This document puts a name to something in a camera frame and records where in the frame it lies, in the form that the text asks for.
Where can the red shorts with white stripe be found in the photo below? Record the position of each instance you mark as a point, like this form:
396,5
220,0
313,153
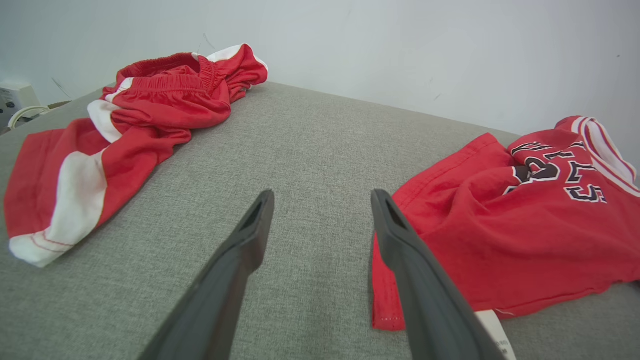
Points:
145,130

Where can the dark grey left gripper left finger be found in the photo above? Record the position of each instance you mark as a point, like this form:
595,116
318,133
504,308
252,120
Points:
215,305

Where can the red jersey with white trim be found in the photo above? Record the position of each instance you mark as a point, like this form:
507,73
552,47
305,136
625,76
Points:
525,240

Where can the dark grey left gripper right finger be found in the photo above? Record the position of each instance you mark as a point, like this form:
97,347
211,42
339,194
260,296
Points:
430,310

